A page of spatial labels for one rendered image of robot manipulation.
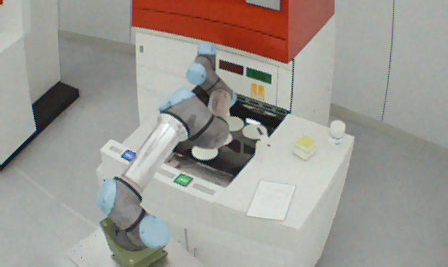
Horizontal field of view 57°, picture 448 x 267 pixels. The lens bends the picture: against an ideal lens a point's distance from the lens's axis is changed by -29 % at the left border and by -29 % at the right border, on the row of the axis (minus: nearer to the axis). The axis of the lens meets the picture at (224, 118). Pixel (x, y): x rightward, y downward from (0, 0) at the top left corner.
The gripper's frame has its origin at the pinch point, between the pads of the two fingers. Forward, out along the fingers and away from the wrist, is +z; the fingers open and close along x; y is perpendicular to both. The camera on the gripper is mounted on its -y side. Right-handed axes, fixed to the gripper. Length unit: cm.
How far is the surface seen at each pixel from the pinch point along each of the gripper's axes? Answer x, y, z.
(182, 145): -9.9, -13.6, 1.6
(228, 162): -27.2, -1.8, 1.7
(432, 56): 9, 193, 8
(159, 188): -32.3, -33.4, -0.1
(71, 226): 46, -79, 91
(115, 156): -12.8, -45.2, -4.9
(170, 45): 32.3, -1.2, -21.5
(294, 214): -72, 2, -5
